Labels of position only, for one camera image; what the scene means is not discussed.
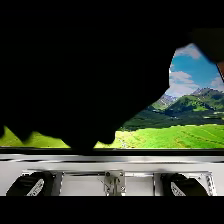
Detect black garment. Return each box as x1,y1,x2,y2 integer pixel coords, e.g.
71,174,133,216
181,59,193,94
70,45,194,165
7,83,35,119
0,27,224,152

